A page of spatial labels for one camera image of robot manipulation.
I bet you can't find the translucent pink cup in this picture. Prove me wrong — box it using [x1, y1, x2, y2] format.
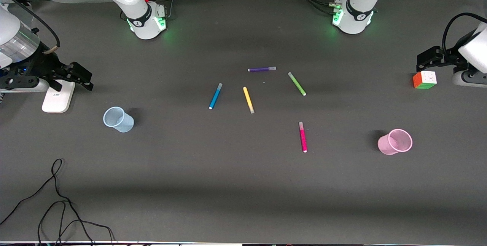
[377, 128, 413, 156]

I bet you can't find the green marker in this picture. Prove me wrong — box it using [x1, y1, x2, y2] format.
[287, 72, 307, 96]

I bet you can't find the blue marker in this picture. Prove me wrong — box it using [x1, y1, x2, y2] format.
[208, 83, 223, 110]

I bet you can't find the yellow marker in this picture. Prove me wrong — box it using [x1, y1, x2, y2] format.
[243, 86, 255, 114]

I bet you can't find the pink marker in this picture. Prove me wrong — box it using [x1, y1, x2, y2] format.
[298, 121, 308, 153]

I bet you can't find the multicolour puzzle cube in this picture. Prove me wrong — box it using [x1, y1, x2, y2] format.
[412, 70, 438, 90]

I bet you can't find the white flat plastic stand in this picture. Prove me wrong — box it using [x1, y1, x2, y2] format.
[41, 79, 76, 113]

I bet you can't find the thin black loose cable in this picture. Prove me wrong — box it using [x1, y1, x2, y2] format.
[0, 158, 116, 246]

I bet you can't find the translucent blue cup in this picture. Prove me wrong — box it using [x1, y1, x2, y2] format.
[103, 106, 135, 133]

